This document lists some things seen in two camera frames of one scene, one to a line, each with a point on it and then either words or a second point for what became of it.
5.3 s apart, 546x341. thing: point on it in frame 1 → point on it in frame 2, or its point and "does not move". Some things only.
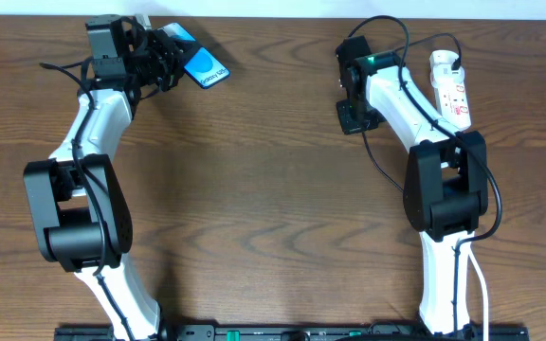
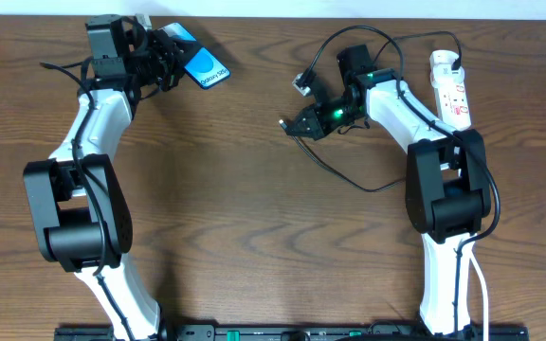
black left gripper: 167,53 does not move
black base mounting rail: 293,332 does not move
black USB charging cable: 403,47 → 457,65
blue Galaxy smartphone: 203,66 does not move
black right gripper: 349,124 → 312,116
